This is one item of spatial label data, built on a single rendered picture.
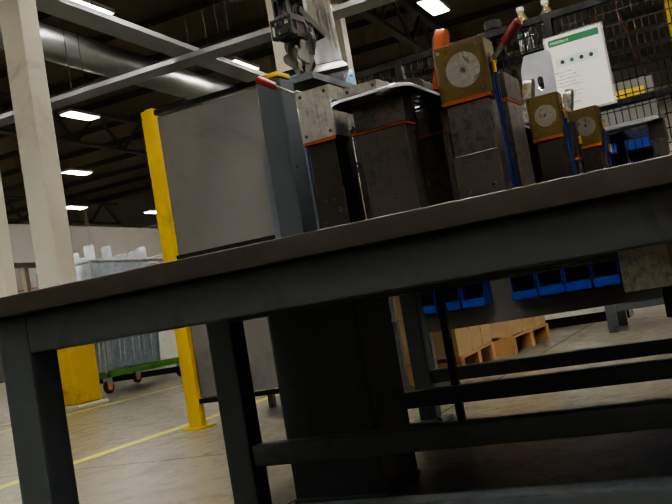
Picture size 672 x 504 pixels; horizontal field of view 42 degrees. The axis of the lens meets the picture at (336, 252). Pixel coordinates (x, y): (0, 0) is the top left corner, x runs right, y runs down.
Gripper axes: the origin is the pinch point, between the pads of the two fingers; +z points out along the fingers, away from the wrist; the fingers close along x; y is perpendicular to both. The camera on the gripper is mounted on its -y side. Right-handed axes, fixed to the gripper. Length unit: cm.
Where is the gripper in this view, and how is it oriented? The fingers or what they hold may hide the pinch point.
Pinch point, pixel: (305, 72)
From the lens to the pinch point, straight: 232.8
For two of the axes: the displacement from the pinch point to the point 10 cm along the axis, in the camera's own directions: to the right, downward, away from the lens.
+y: -5.9, 0.5, -8.1
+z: 1.7, 9.8, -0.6
